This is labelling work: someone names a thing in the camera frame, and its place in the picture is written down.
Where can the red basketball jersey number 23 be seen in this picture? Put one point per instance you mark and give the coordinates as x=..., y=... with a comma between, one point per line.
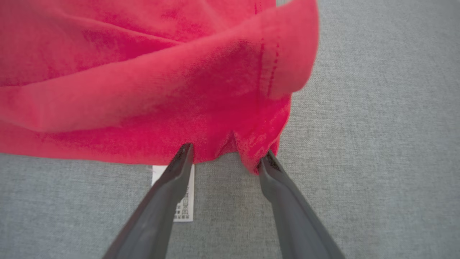
x=143, y=90

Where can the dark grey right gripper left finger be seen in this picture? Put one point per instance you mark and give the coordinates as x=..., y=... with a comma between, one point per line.
x=154, y=216

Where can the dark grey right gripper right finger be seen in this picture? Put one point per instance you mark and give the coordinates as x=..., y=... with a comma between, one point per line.
x=294, y=216

